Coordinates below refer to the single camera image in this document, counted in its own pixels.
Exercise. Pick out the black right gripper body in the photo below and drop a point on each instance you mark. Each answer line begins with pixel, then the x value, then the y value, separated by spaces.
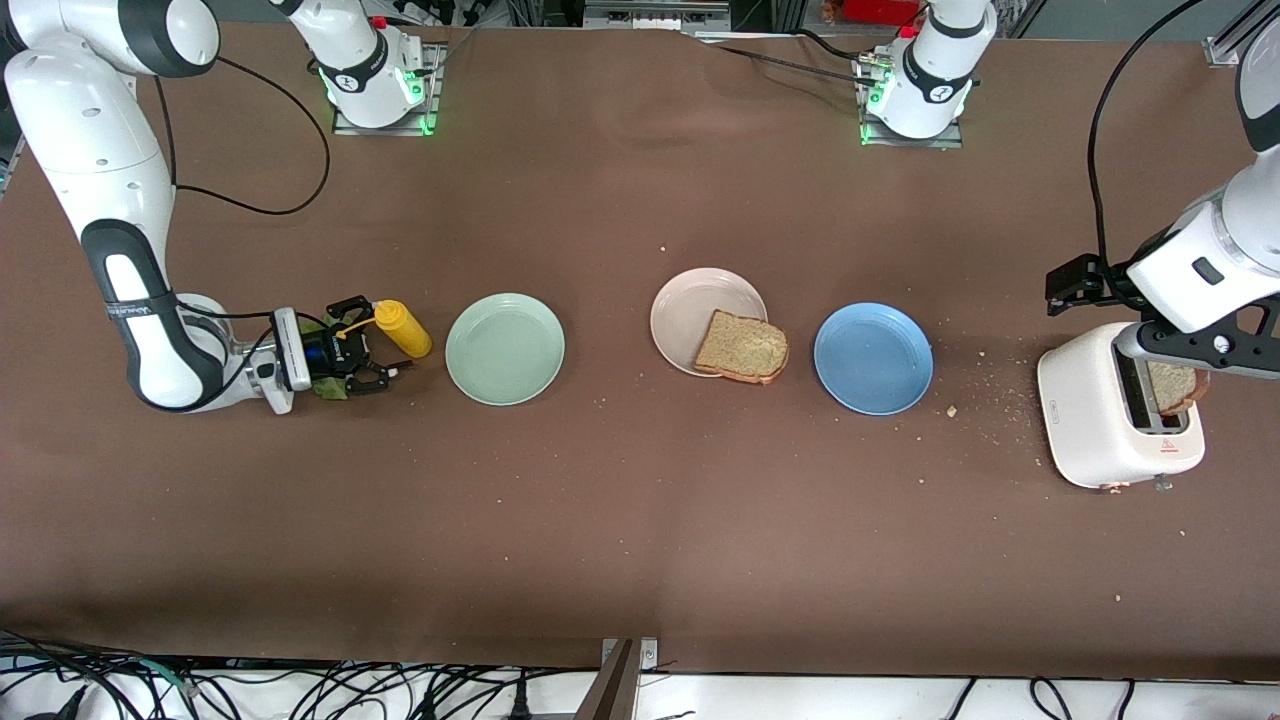
pixel 325 357

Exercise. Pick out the green lettuce leaf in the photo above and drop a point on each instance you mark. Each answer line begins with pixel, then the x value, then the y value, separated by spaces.
pixel 328 388

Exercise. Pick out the yellow squeeze sauce bottle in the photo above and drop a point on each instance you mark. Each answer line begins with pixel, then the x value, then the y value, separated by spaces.
pixel 405 330

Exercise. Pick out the brown bread slice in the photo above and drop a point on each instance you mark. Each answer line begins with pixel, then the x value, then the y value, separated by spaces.
pixel 742 348
pixel 1180 388

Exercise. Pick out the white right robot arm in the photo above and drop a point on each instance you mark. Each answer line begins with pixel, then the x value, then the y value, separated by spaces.
pixel 100 130

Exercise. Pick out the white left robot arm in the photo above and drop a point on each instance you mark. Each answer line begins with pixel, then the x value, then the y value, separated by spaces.
pixel 1220 250

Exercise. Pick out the mint green round plate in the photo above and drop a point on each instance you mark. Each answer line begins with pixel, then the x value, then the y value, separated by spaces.
pixel 505 350

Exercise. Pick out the blue round plate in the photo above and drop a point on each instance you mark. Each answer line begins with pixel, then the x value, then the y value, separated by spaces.
pixel 872 358

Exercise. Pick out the beige round plate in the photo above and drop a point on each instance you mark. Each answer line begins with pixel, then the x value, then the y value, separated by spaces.
pixel 690 315

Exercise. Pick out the white two-slot toaster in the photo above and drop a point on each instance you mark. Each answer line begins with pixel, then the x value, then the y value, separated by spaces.
pixel 1085 410

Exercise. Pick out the red box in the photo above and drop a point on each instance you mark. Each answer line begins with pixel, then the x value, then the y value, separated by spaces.
pixel 880 10

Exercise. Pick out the black power plug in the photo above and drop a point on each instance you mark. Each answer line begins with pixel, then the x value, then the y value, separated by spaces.
pixel 518 700

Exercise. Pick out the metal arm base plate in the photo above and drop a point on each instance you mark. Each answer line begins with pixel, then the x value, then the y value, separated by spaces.
pixel 432 100
pixel 910 143

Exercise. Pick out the aluminium frame profile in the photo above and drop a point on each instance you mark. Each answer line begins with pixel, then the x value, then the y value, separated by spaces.
pixel 14 160
pixel 1222 50

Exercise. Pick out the aluminium post with bracket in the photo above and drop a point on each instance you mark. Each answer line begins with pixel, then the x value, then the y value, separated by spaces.
pixel 615 690

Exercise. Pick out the grey metal frame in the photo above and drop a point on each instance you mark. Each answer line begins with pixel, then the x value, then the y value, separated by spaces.
pixel 650 15

